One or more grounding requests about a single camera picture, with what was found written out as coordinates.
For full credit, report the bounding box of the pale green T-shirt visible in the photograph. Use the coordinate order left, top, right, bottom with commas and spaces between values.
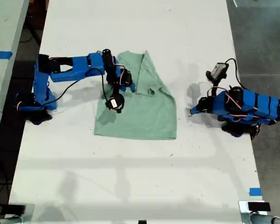
94, 49, 178, 141

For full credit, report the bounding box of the black floor cable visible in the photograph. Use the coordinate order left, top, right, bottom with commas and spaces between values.
20, 14, 42, 47

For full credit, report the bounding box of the black camera cable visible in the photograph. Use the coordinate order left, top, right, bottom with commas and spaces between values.
45, 74, 108, 105
225, 58, 248, 91

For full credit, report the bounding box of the small black box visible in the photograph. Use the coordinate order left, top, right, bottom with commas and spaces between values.
247, 202, 271, 212
7, 204, 26, 215

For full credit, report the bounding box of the metal table clamp plate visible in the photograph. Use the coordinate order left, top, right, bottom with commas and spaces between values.
238, 200, 272, 214

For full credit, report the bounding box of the square blue tape piece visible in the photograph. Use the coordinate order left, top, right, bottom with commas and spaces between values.
249, 187, 263, 196

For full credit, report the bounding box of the white side table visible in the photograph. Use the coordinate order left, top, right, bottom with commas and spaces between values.
0, 0, 30, 154

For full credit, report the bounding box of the long blue tape strip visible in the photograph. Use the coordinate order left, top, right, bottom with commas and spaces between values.
0, 50, 14, 59

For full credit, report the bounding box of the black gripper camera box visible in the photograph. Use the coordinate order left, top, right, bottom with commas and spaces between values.
205, 62, 230, 81
105, 93, 125, 114

